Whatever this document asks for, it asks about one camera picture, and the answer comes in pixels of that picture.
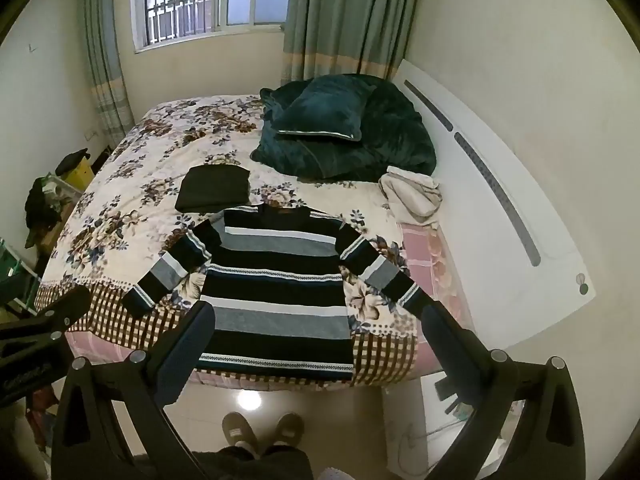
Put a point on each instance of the pink checked bed sheet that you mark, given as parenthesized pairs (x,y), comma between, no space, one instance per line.
(430,255)

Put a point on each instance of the teal velvet pillow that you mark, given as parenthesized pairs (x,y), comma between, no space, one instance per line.
(325,105)

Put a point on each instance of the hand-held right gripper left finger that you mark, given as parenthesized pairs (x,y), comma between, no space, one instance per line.
(186,355)

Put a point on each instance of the barred window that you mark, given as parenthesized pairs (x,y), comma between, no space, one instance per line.
(200,0)

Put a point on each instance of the dark green jacket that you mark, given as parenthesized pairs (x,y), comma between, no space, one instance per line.
(395,140)

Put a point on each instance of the white bedside cabinet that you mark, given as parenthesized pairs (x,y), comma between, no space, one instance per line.
(435,435)

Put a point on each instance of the cream crumpled cloth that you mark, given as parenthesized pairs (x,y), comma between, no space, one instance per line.
(410,190)

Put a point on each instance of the yellow box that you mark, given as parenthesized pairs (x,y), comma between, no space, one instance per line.
(79,176)

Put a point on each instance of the striped knit sweater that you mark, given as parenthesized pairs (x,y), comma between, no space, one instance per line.
(280,310)

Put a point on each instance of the grey slipper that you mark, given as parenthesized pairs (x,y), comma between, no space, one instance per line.
(289,429)
(240,430)

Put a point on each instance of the floral bed blanket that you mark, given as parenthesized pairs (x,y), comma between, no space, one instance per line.
(150,160)

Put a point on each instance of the green striped curtain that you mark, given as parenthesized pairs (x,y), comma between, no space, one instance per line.
(105,60)
(350,10)

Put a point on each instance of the black cap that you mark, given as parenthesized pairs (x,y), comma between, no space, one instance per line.
(70,160)

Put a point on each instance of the white bed headboard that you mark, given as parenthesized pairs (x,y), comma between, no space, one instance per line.
(500,170)

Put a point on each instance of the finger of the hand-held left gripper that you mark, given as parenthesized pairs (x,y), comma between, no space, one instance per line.
(65,310)

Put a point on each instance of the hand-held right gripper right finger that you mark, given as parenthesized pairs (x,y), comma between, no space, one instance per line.
(440,340)

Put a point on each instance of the clear plastic storage box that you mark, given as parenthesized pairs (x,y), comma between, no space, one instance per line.
(65,195)

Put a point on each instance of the black folded garment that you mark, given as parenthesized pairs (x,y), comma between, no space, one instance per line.
(212,187)

